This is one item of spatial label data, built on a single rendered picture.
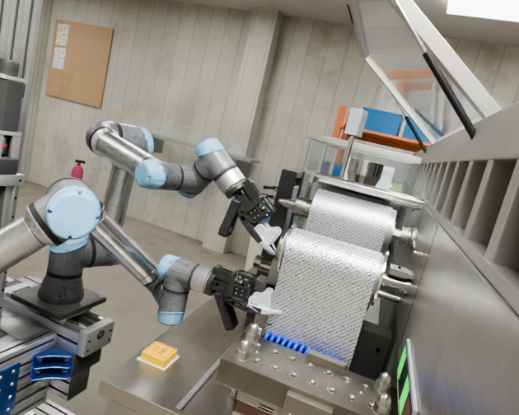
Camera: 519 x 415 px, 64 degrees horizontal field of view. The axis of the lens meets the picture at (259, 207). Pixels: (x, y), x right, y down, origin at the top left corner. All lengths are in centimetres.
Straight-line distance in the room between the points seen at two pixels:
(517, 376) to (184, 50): 563
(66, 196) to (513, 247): 85
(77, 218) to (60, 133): 596
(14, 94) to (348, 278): 104
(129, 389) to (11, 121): 80
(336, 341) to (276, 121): 418
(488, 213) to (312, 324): 59
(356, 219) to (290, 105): 389
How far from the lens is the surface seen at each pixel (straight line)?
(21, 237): 107
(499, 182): 68
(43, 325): 168
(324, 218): 130
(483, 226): 69
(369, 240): 129
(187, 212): 563
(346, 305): 110
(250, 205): 112
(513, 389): 38
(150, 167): 111
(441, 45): 93
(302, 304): 111
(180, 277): 118
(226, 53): 553
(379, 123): 401
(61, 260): 157
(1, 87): 137
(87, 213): 104
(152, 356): 117
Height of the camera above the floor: 154
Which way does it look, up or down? 10 degrees down
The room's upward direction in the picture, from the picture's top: 14 degrees clockwise
